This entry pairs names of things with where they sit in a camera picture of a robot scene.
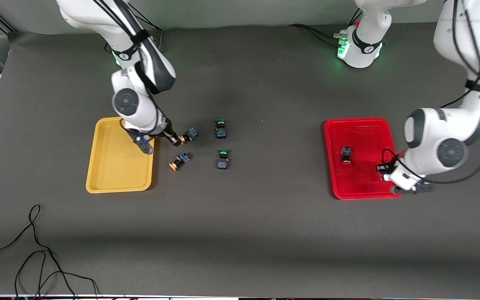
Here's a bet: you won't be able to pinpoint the black right arm base cables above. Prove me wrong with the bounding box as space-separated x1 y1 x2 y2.
127 4 163 53

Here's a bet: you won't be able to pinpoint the orange push button switch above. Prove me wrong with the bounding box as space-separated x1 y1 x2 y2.
169 152 192 172
179 127 199 145

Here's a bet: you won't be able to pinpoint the yellow plastic tray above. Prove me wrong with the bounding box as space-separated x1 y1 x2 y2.
85 115 157 194

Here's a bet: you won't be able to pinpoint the red plastic tray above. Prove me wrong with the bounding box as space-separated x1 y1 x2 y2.
324 117 405 200

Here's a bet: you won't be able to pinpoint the dark grey table cloth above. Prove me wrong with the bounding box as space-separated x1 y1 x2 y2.
0 15 480 298

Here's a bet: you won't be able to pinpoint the black left arm base cables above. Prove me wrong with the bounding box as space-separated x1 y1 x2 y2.
288 8 363 48

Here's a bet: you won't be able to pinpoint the thin black loose cable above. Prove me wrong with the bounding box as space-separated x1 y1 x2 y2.
0 204 99 300

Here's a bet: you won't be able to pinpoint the black arm base cables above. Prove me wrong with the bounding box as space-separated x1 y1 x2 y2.
288 8 363 48
127 4 163 53

